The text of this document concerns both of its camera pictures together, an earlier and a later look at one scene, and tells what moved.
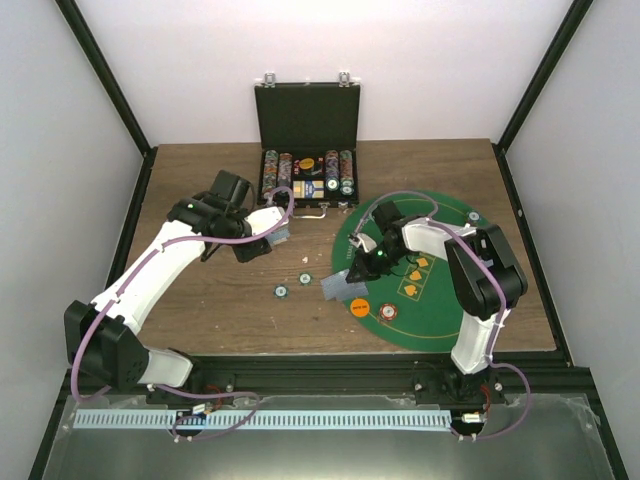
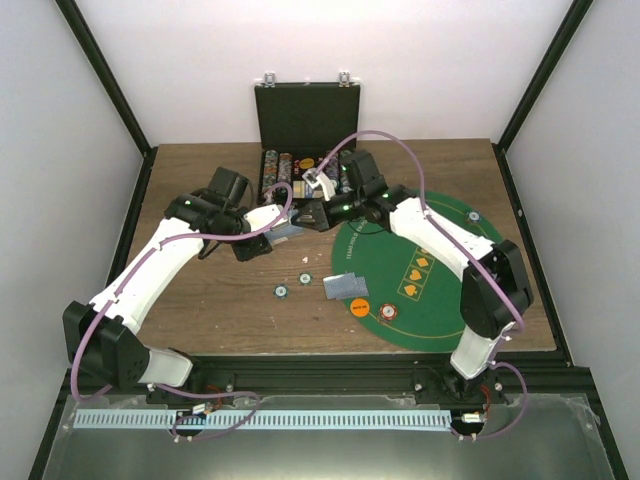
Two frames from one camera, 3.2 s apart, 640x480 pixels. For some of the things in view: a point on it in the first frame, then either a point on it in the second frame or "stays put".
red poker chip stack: x=388 y=312 stays put
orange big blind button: x=359 y=307 stays put
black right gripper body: x=379 y=265 to x=352 y=213
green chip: x=280 y=291 stays put
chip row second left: x=285 y=170 stays put
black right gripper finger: x=358 y=272 to x=312 y=216
